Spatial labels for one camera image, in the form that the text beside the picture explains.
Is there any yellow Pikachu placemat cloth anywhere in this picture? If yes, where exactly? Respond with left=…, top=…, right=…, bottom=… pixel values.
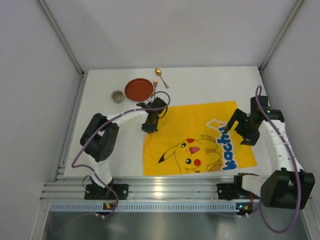
left=143, top=101, right=257, bottom=176

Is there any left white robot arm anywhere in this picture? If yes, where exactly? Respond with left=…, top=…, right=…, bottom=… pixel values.
left=79, top=97, right=168, bottom=190

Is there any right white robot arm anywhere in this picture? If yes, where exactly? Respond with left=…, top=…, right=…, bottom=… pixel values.
left=223, top=95, right=315, bottom=210

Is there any red round plate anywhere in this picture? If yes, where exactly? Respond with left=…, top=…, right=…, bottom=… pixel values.
left=124, top=78, right=154, bottom=102

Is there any gold fork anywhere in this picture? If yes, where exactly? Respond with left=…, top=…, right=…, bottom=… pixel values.
left=153, top=78, right=158, bottom=100

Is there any gold spoon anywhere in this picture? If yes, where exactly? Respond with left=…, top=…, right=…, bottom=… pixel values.
left=155, top=68, right=169, bottom=89

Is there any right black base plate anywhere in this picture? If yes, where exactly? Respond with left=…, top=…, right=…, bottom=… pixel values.
left=216, top=183, right=240, bottom=201

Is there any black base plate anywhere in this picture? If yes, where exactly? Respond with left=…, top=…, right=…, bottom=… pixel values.
left=84, top=184, right=129, bottom=200
left=216, top=183, right=240, bottom=201

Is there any aluminium mounting rail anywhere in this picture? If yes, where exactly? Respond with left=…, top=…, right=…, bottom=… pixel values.
left=39, top=176, right=253, bottom=201

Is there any left aluminium frame post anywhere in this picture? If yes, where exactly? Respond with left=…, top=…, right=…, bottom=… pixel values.
left=36, top=0, right=85, bottom=76

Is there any aluminium frame post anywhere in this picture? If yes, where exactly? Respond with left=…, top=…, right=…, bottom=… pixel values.
left=36, top=0, right=85, bottom=76
left=258, top=0, right=306, bottom=74

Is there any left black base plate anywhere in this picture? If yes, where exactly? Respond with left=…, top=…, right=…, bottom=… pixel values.
left=84, top=184, right=129, bottom=200

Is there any slotted grey cable duct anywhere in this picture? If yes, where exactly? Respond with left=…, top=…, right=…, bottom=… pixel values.
left=50, top=201, right=253, bottom=214

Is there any right aluminium frame post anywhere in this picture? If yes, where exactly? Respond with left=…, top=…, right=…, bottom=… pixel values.
left=258, top=0, right=306, bottom=74

